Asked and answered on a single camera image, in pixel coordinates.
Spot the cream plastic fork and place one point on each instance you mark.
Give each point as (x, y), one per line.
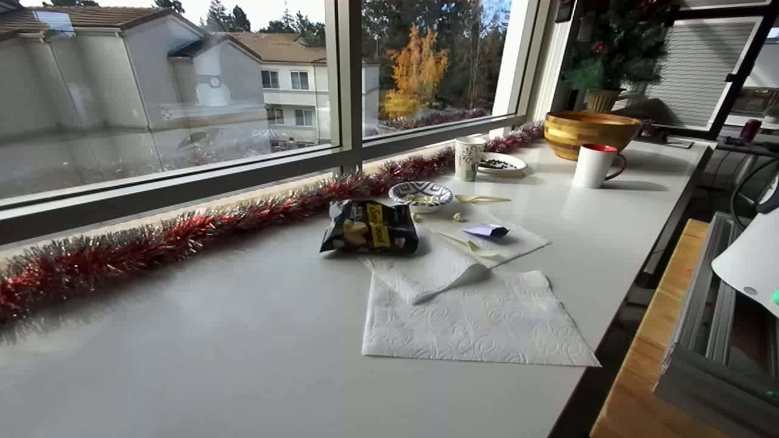
(471, 247)

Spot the folded white paper napkin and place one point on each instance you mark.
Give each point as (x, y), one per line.
(428, 274)

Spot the golden wooden bowl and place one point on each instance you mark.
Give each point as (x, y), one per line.
(568, 129)

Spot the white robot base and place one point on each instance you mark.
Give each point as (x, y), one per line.
(751, 264)

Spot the wooden side table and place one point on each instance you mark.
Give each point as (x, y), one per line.
(633, 406)

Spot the large white paper napkin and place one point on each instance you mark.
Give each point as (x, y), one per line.
(512, 317)

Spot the potted green plant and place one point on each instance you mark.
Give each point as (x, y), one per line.
(622, 45)

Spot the patterned bowl with food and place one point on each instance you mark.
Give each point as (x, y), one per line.
(422, 194)

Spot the grey metal rack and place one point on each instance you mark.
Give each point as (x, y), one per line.
(724, 355)

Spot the cream plastic spoon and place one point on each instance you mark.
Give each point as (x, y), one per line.
(479, 201)

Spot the red silver tinsel garland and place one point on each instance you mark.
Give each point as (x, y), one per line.
(79, 265)

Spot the white patterned paper cup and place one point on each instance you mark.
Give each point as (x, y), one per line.
(467, 153)

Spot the white plate with beans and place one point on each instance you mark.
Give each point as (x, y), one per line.
(501, 164)

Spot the white mug red interior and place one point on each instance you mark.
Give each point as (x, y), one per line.
(596, 164)

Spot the black yellow snack bag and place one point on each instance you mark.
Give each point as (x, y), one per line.
(370, 227)

